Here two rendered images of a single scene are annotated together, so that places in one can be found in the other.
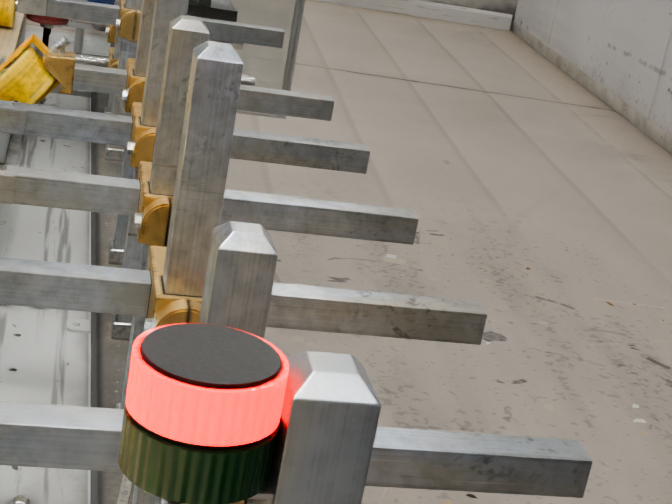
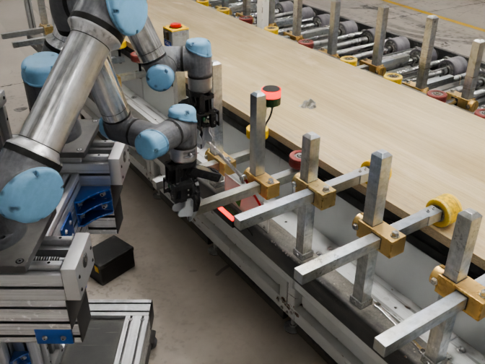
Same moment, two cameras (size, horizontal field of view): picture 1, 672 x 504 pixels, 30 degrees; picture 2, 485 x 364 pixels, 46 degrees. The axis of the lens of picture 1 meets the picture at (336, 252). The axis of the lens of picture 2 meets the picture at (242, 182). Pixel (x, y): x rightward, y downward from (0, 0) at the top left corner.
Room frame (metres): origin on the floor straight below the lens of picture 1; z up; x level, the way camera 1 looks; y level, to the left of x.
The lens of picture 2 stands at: (1.91, -0.59, 1.78)
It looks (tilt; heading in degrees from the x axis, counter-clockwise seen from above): 31 degrees down; 160
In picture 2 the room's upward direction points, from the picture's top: straight up
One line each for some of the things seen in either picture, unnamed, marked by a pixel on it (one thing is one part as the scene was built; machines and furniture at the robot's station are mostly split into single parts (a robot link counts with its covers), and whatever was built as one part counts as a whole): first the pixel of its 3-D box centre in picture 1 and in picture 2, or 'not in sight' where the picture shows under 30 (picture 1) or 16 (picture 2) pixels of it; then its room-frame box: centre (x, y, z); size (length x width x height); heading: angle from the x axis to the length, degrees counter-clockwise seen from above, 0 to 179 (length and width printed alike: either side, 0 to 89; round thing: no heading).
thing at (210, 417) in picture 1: (207, 381); (271, 92); (0.43, 0.04, 1.14); 0.06 x 0.06 x 0.02
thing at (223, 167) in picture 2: not in sight; (220, 160); (0.23, -0.06, 0.81); 0.14 x 0.06 x 0.05; 14
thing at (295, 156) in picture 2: not in sight; (300, 169); (0.45, 0.15, 0.85); 0.08 x 0.08 x 0.11
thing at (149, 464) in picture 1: (198, 439); (271, 100); (0.43, 0.04, 1.11); 0.06 x 0.06 x 0.02
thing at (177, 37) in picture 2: not in sight; (176, 37); (-0.05, -0.13, 1.18); 0.07 x 0.07 x 0.08; 14
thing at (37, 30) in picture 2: not in sight; (39, 30); (-1.69, -0.58, 0.81); 0.44 x 0.03 x 0.04; 104
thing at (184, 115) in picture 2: not in sight; (182, 126); (0.55, -0.27, 1.12); 0.09 x 0.08 x 0.11; 128
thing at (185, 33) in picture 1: (159, 255); (448, 300); (1.17, 0.17, 0.90); 0.04 x 0.04 x 0.48; 14
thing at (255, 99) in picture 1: (204, 92); not in sight; (1.72, 0.22, 0.95); 0.37 x 0.03 x 0.03; 104
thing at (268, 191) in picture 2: not in sight; (261, 181); (0.47, 0.00, 0.85); 0.14 x 0.06 x 0.05; 14
